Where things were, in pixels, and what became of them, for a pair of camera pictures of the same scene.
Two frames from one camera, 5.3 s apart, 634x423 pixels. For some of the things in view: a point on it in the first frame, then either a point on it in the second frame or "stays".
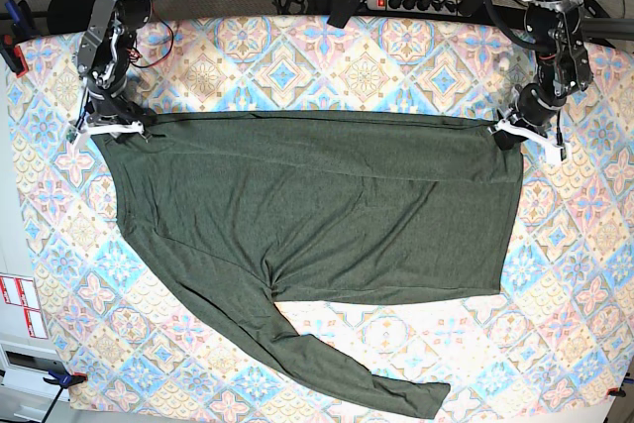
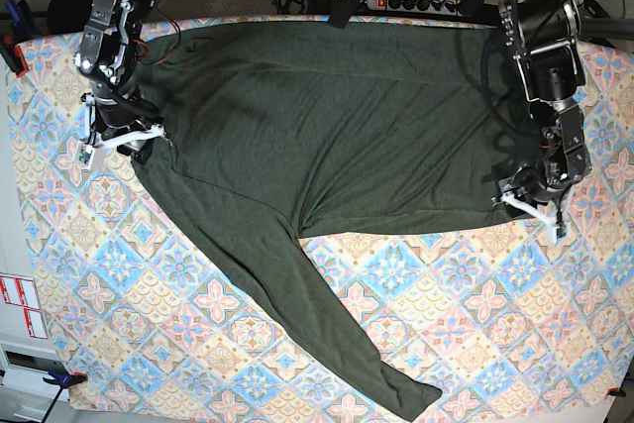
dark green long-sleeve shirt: [254, 211] to [277, 131]
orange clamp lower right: [615, 391] stays
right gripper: [535, 108] to [527, 181]
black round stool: [70, 8] stays
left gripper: [104, 89] stays
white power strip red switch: [433, 4] stays
